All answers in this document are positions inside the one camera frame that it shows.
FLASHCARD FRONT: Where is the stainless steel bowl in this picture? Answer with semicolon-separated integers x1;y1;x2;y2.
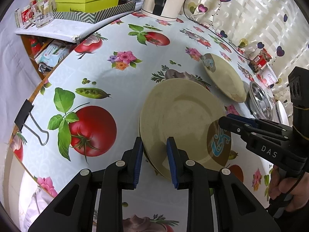
247;81;273;120

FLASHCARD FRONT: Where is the white bowl blue stripe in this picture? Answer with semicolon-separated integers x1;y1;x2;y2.
272;101;290;126

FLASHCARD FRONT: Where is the beige plate with logo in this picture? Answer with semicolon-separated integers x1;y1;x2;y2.
139;78;232;179
202;53;247;103

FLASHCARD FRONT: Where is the person's right hand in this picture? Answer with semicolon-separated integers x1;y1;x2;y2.
268;165;309;212

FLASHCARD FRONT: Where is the white yogurt tub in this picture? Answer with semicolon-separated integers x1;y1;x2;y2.
261;64;278;86

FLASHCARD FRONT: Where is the floral fruit tablecloth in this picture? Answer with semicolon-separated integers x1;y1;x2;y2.
20;12;274;231

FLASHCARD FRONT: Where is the heart pattern curtain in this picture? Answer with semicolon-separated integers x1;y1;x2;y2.
184;0;308;100

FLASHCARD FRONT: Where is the black binder clip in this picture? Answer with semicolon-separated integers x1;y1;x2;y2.
14;98;50;146

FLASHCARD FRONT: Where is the wet wipes pack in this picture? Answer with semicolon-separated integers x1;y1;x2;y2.
35;40;72;68

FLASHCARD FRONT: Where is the white side shelf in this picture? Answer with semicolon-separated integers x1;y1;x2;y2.
15;11;133;44

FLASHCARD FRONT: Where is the striped tray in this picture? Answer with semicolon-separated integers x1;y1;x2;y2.
53;1;136;24

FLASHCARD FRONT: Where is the glass mug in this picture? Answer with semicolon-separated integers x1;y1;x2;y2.
26;0;54;28

